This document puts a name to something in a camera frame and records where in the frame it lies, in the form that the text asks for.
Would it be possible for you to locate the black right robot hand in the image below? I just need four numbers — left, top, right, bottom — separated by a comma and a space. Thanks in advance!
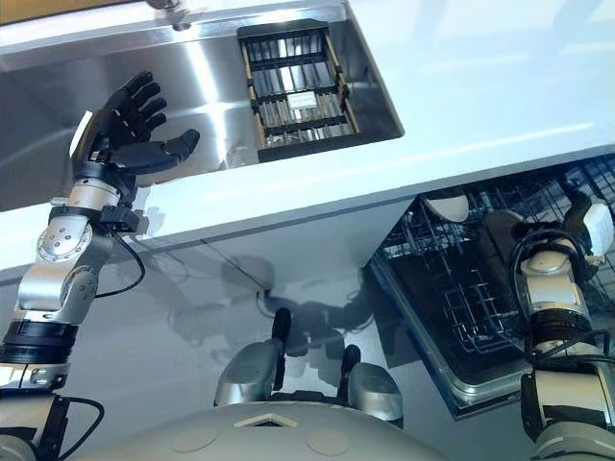
564, 189, 615, 259

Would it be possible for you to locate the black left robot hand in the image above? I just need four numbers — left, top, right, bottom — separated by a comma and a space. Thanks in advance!
68, 70, 201, 173

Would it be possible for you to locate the open dishwasher door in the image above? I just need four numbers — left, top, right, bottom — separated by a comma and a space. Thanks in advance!
367, 258, 529, 424

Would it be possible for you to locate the stainless steel sink basin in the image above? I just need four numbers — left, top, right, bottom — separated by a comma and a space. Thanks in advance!
0, 0, 405, 212

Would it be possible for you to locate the chrome faucet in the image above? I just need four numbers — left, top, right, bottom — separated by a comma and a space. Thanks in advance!
146, 0, 193, 33

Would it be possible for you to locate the black dish rack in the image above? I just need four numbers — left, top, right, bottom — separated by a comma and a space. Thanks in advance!
236, 21, 361, 162

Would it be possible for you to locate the round white plate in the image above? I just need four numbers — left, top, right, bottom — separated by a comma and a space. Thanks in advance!
425, 187, 470, 223

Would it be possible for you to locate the white counter cabinet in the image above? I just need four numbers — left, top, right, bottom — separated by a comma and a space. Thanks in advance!
0, 196, 419, 433

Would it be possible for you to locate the white rectangular piece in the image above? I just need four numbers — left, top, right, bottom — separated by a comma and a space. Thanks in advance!
286, 91, 318, 110

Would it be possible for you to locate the silver right robot leg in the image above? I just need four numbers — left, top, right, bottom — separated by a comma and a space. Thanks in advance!
335, 344, 405, 428

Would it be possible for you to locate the silver robot leg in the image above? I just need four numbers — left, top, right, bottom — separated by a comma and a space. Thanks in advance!
335, 344, 405, 428
213, 306, 294, 409

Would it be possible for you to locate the silver left robot leg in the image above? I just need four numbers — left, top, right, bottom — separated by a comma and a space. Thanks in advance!
213, 306, 294, 409

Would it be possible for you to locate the grey robot torso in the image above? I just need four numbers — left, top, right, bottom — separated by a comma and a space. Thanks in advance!
66, 400, 453, 461

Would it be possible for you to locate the wire dishwasher rack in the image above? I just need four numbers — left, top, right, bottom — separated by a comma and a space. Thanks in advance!
374, 153, 615, 356

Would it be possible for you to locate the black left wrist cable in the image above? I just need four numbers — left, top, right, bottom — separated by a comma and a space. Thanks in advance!
93, 230, 147, 299

